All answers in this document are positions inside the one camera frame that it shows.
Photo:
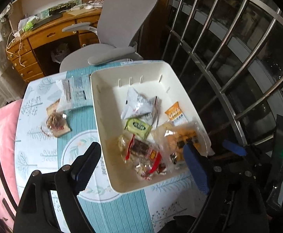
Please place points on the blue white patterned tablecloth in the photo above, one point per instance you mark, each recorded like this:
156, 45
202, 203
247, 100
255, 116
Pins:
145, 210

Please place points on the brown cracker packet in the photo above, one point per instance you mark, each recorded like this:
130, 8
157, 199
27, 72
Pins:
55, 124

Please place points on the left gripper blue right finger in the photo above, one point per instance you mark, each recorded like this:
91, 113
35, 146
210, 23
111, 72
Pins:
194, 163

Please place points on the black keyboard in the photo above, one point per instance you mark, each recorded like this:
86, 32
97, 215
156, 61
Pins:
46, 20

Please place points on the wooden desk with drawers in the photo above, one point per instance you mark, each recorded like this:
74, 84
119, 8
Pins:
30, 54

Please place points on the dark red small packet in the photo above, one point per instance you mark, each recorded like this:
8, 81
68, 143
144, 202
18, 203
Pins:
153, 170

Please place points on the clear bag yellow puffs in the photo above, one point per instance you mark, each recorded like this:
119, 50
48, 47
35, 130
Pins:
138, 151

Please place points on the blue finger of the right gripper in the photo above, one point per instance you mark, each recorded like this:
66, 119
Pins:
234, 148

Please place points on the green small snack packet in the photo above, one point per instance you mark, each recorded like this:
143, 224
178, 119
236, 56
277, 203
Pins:
138, 127

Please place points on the grey office chair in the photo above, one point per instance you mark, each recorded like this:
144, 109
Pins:
119, 23

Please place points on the green tissue pack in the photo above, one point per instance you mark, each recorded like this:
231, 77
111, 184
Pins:
30, 24

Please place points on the clear white large bag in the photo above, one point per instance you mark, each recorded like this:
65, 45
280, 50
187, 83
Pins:
75, 93

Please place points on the white lace covered furniture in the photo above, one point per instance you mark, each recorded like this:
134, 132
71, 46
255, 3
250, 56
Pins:
12, 86

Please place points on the metal window railing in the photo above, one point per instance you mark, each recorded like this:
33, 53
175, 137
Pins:
228, 55

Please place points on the orange label clear snack bag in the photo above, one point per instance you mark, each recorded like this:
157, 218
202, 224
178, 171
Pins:
172, 139

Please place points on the white plastic storage bin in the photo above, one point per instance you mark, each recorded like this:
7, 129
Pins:
109, 92

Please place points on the orange white snack stick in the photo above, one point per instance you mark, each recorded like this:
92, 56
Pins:
176, 115

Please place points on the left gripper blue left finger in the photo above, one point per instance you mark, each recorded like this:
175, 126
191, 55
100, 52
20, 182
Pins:
83, 167

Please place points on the brown red snack packet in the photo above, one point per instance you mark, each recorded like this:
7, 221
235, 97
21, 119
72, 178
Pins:
143, 156

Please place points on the white silver snack pouch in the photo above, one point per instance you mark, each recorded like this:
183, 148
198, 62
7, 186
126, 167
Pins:
138, 106

